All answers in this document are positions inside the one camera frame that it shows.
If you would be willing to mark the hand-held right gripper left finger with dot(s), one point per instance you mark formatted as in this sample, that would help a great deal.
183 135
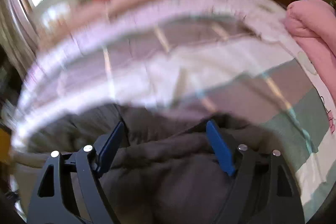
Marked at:
111 145

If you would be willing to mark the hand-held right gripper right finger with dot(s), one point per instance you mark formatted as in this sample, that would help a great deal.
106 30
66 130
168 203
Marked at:
220 148

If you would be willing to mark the dark olive hooded puffer jacket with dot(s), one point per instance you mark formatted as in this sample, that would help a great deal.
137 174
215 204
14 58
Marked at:
162 161

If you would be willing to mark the pastel checked cartoon bed cover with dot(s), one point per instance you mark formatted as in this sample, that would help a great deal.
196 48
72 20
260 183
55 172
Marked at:
183 61

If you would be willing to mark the yellow wooden cabinet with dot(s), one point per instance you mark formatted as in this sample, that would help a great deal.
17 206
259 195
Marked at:
4 142

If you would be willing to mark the pink folded blanket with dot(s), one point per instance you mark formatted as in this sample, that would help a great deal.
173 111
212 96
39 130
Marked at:
315 37

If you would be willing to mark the beige floral lace curtain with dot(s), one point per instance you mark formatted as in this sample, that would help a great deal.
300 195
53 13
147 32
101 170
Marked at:
13 29

